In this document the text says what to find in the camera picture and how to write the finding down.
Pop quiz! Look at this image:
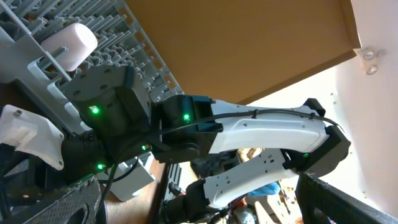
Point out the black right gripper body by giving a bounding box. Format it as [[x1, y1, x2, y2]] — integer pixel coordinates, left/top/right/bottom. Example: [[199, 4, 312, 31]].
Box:
[[61, 65, 154, 184]]

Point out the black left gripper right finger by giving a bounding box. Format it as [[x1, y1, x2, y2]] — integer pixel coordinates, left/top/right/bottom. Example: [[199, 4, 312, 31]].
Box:
[[295, 172, 397, 224]]

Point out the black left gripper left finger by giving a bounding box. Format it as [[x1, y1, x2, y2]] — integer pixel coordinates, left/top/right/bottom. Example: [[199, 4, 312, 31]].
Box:
[[0, 174, 103, 224]]

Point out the pink cup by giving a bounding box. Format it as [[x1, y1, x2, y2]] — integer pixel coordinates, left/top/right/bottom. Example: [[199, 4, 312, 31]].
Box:
[[40, 22, 98, 72]]

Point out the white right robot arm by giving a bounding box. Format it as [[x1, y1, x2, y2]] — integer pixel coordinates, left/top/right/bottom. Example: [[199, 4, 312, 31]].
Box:
[[61, 65, 350, 223]]

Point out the grey dishwasher rack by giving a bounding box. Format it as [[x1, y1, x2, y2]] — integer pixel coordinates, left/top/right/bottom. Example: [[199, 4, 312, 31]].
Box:
[[1, 0, 182, 133]]

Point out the grey box on table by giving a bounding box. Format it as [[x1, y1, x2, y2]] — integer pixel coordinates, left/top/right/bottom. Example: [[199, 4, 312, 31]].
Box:
[[110, 152, 155, 202]]

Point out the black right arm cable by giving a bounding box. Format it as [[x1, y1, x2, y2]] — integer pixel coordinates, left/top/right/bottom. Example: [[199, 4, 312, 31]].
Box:
[[93, 108, 346, 224]]

